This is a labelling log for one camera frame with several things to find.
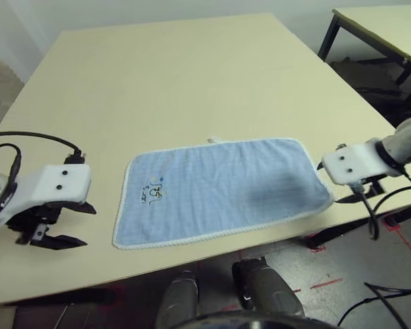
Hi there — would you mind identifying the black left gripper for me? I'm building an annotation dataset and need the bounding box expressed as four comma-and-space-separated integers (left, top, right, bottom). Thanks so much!
6, 201, 97, 252

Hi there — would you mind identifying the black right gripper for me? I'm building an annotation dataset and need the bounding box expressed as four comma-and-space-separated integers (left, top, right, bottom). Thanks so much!
315, 162, 386, 204

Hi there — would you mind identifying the light blue embroidered towel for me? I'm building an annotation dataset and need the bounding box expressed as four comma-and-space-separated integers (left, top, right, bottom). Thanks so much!
112, 136, 336, 251

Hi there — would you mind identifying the black table foot bar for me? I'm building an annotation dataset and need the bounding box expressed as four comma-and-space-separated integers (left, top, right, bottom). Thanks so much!
304, 202, 411, 248

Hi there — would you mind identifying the dark robot torso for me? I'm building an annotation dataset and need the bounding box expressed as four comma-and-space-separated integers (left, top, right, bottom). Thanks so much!
177, 310, 333, 329

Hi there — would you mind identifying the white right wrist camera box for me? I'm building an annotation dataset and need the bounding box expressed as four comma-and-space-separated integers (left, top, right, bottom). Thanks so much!
321, 138, 398, 186

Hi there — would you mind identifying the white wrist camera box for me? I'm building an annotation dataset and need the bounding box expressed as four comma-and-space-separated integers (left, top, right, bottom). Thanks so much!
0, 164, 92, 230
321, 138, 398, 186

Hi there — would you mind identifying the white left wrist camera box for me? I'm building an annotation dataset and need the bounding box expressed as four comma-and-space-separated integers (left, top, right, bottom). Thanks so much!
0, 164, 92, 230

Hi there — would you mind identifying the black right camera cable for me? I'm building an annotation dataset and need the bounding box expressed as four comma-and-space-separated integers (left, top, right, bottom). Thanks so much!
351, 167, 411, 241

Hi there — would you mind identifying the black camera cable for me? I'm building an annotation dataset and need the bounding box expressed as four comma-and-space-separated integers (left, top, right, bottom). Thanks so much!
0, 132, 87, 193
351, 167, 411, 241

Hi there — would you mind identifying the black left camera cable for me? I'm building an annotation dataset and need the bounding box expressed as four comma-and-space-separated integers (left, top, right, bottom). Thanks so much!
0, 132, 87, 193

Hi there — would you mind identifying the black loose cable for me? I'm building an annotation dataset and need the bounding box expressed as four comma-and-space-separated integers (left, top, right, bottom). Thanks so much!
338, 281, 411, 329

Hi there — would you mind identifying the beige table with black frame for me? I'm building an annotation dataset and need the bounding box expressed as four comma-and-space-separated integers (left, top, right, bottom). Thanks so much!
317, 7, 411, 103

